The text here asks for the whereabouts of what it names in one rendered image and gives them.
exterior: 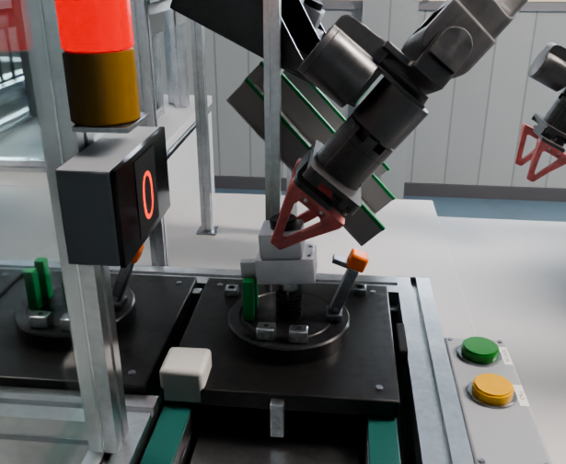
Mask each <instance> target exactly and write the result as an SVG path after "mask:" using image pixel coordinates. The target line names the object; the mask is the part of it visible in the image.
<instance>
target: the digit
mask: <svg viewBox="0 0 566 464"><path fill-rule="evenodd" d="M134 169H135V178H136V189H137V198H138V208H139V217H140V228H141V237H142V239H143V238H144V236H145V235H146V233H147V232H148V231H149V229H150V228H151V227H152V225H153V224H154V222H155V221H156V220H157V218H158V217H159V210H158V199H157V186H156V165H155V154H154V145H152V146H151V147H150V148H149V149H148V150H147V151H146V152H145V153H143V154H142V155H141V156H140V157H139V158H138V159H137V160H136V161H135V162H134Z"/></svg>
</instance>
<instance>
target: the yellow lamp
mask: <svg viewBox="0 0 566 464"><path fill-rule="evenodd" d="M62 56H63V62H64V75H65V83H66V89H67V97H68V103H69V110H70V118H71V122H73V123H75V124H79V125H85V126H111V125H118V124H124V123H128V122H133V121H135V120H137V119H138V118H139V117H140V116H141V113H140V103H139V92H138V82H137V72H136V61H135V50H134V47H132V48H129V49H125V50H119V51H110V52H70V51H66V52H62Z"/></svg>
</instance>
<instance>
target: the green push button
mask: <svg viewBox="0 0 566 464"><path fill-rule="evenodd" d="M461 353H462V354H463V355H464V356H465V357H466V358H467V359H468V360H470V361H473V362H476V363H482V364H488V363H492V362H494V361H496V360H497V359H498V356H499V347H498V345H497V344H496V343H495V342H493V341H492V340H490V339H487V338H484V337H476V336H475V337H469V338H467V339H465V340H464V341H463V342H462V346H461Z"/></svg>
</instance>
